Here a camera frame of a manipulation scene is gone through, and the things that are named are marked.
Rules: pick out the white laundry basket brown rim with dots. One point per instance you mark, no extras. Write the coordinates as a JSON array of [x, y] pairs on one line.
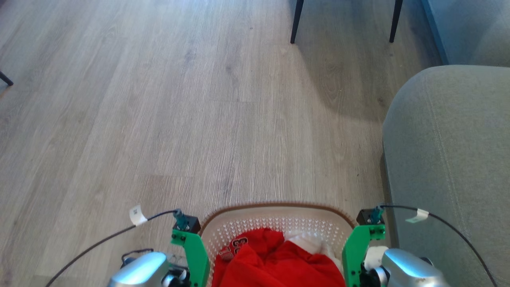
[[275, 218]]

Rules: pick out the red jersey garment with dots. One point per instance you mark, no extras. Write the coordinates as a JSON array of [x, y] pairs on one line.
[[275, 263]]

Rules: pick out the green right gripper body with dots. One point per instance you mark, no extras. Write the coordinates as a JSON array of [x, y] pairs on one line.
[[352, 255]]

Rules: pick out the white garment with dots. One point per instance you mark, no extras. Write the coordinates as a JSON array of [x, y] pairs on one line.
[[308, 242]]

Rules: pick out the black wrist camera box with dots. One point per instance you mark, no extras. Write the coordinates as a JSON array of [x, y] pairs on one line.
[[365, 217], [190, 224]]

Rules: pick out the black chair leg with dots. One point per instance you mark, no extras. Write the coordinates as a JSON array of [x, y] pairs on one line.
[[297, 20], [396, 20]]

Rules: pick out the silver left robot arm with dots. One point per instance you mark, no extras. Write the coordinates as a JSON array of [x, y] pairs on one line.
[[141, 271]]

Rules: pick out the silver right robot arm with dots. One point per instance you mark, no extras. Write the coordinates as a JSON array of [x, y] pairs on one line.
[[406, 269]]

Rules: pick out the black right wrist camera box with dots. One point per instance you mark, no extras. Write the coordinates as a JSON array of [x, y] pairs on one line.
[[365, 217]]

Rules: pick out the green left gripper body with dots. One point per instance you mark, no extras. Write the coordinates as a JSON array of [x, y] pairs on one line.
[[197, 255]]

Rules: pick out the blue-grey upholstered furniture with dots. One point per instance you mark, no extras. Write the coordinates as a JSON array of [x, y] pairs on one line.
[[474, 28]]

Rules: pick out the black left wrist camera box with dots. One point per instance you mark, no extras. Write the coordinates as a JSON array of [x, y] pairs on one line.
[[190, 224]]

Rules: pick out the grey-green fabric sofa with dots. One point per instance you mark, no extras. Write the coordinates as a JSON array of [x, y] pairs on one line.
[[450, 167]]

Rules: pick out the black furniture leg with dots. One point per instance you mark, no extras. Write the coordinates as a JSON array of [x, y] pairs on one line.
[[6, 79]]

